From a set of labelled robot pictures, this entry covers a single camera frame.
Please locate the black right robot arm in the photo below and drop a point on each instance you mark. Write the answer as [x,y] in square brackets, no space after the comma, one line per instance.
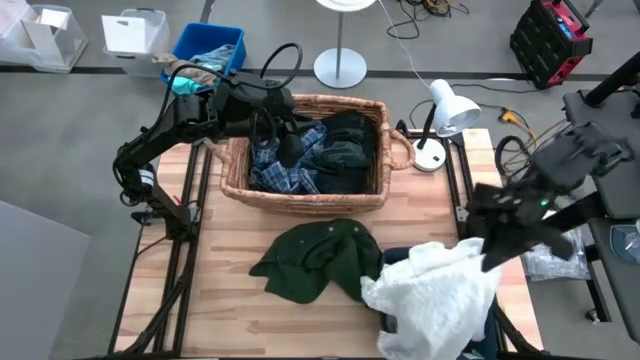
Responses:
[575,160]

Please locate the black diagonal pole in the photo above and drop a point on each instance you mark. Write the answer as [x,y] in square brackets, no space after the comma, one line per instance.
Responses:
[615,80]

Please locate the grey side table top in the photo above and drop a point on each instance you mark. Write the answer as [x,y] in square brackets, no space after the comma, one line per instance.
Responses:
[620,202]
[625,300]

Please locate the white desk lamp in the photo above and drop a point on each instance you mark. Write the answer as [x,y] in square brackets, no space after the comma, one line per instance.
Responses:
[452,112]

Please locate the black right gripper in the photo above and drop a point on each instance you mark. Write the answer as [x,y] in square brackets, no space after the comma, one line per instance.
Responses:
[510,215]

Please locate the light blue cloth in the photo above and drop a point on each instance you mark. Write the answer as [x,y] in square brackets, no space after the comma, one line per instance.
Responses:
[215,57]

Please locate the tan cloth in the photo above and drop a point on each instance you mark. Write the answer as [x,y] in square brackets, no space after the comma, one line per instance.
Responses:
[165,59]

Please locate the clear plastic storage box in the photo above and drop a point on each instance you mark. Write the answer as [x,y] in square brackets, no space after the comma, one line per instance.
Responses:
[50,40]

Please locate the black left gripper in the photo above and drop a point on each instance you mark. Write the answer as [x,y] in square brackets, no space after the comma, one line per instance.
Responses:
[290,147]

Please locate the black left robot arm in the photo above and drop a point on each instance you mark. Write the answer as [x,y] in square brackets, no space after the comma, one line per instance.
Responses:
[170,125]

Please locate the clear bin with white lid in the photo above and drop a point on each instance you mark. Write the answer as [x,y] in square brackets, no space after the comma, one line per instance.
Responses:
[132,35]

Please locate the blue plastic bin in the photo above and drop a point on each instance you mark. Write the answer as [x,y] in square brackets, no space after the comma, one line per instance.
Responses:
[205,37]

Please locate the clear plastic lid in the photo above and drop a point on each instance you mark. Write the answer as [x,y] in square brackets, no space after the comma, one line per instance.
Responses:
[627,245]

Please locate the black aluminium mounting frame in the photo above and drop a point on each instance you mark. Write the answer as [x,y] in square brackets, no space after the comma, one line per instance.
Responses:
[515,336]
[174,260]

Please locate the teal cloth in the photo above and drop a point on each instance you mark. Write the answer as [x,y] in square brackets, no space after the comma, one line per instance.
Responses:
[182,85]

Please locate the red and black toolbox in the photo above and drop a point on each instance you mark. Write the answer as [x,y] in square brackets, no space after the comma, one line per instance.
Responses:
[545,45]

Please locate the clear plastic bag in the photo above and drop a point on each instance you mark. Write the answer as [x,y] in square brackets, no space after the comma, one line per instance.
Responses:
[560,267]

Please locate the dark denim trousers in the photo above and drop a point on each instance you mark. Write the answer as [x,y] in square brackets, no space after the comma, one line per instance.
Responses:
[345,150]

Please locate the grey flat board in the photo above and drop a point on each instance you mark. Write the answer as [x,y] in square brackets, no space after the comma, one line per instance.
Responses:
[40,290]

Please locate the navy fabric bin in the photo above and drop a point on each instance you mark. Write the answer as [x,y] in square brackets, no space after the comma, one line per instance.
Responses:
[395,256]

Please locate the black table leg frame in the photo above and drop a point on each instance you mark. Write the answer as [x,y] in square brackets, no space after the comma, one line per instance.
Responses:
[580,217]

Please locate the woven wicker basket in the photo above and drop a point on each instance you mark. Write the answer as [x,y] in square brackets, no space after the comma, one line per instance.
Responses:
[310,204]

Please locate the dark green shirt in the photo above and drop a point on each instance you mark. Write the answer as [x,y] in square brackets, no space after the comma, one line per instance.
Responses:
[310,260]

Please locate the blue plaid shirt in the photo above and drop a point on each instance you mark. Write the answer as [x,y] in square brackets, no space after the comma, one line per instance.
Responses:
[280,175]

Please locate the white crinkled garment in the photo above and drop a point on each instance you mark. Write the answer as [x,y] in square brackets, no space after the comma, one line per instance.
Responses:
[435,300]

